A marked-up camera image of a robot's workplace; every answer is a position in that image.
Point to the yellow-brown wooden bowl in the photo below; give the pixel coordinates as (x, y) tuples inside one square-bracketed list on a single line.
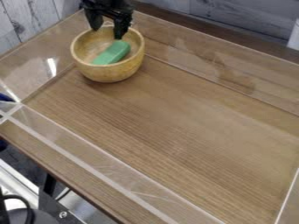
[(92, 43)]

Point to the clear acrylic tray walls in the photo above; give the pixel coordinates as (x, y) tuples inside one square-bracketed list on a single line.
[(189, 144)]

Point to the grey metal bracket with screw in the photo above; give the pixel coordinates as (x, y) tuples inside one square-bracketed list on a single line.
[(57, 210)]

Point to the black table leg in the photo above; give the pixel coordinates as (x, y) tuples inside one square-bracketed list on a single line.
[(50, 185)]

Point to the green rectangular block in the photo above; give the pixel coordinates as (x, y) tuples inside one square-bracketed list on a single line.
[(113, 54)]

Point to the blue object at left edge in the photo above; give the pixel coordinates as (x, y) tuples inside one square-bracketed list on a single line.
[(5, 99)]

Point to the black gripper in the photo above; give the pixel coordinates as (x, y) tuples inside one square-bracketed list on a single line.
[(120, 9)]

